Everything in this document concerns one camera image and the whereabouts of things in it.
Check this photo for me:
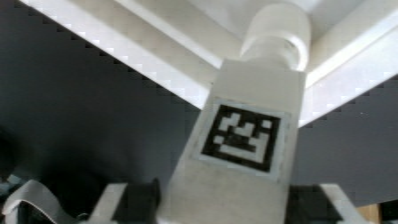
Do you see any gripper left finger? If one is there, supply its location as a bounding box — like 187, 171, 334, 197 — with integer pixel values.
85, 179, 162, 224

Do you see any white square tabletop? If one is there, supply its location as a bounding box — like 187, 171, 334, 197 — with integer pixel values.
16, 0, 398, 124

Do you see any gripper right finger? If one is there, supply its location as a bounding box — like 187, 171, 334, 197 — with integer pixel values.
286, 184, 371, 224

